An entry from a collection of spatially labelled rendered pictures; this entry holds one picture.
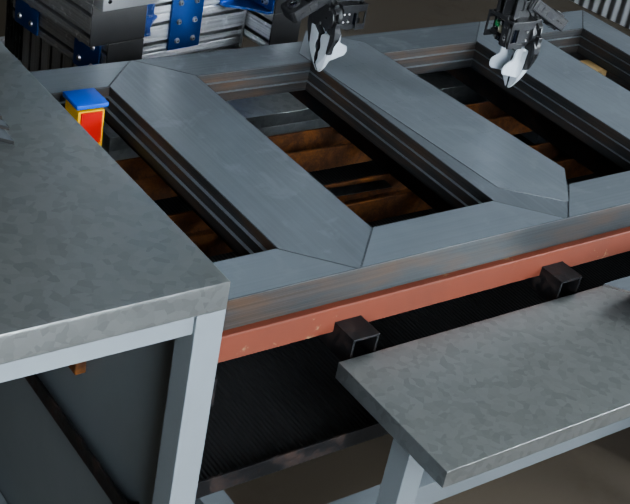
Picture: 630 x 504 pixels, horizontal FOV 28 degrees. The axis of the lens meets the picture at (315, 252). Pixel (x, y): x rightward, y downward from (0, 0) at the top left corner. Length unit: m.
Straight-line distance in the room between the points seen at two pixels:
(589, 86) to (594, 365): 0.85
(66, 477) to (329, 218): 0.59
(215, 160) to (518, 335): 0.58
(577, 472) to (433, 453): 1.30
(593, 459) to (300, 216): 1.33
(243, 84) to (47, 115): 0.73
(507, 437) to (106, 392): 0.58
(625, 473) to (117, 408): 1.57
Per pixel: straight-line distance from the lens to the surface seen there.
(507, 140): 2.38
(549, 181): 2.28
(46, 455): 2.15
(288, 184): 2.07
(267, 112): 2.72
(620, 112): 2.64
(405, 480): 1.91
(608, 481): 3.05
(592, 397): 1.97
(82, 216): 1.56
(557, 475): 3.01
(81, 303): 1.41
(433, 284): 2.02
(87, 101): 2.20
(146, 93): 2.29
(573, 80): 2.73
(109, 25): 2.59
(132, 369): 1.76
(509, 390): 1.92
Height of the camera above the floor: 1.87
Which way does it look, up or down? 32 degrees down
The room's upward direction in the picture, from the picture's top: 11 degrees clockwise
